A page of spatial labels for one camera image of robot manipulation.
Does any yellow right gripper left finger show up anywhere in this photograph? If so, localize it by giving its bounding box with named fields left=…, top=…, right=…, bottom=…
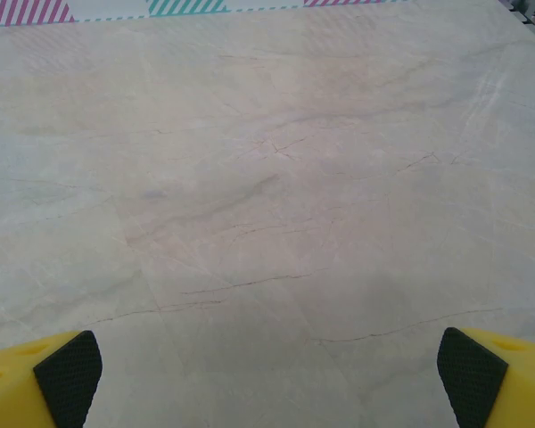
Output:
left=0, top=329, right=103, bottom=428

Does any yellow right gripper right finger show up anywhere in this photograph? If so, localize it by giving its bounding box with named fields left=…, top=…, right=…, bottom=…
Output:
left=436, top=326, right=535, bottom=428

